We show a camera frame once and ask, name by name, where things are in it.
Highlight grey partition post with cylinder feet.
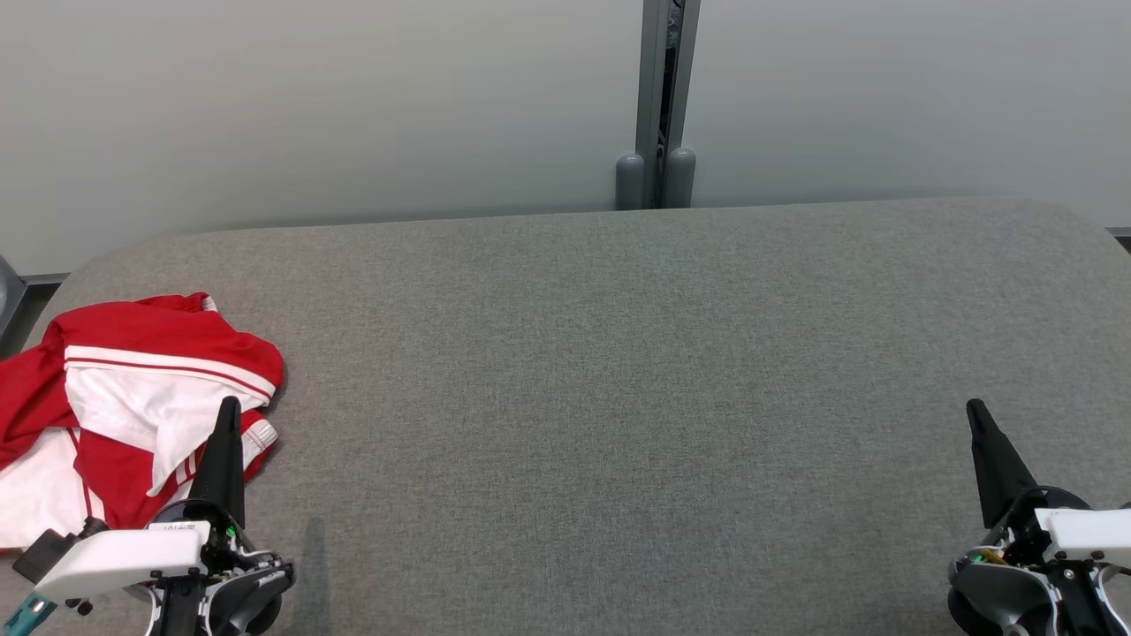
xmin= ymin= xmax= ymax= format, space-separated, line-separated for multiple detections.
xmin=616 ymin=0 xmax=702 ymax=211

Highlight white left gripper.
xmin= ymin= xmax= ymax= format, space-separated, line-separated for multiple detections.
xmin=34 ymin=397 xmax=297 ymax=584

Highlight teal cable connector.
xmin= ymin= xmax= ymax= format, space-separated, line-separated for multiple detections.
xmin=0 ymin=592 xmax=56 ymax=636

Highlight red shorts with white hem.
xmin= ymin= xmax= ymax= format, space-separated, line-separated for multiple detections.
xmin=0 ymin=291 xmax=285 ymax=496

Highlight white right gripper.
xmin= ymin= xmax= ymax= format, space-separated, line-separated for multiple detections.
xmin=966 ymin=399 xmax=1131 ymax=566

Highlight red basketball jersey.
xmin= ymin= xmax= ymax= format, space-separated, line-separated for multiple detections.
xmin=0 ymin=411 xmax=279 ymax=550

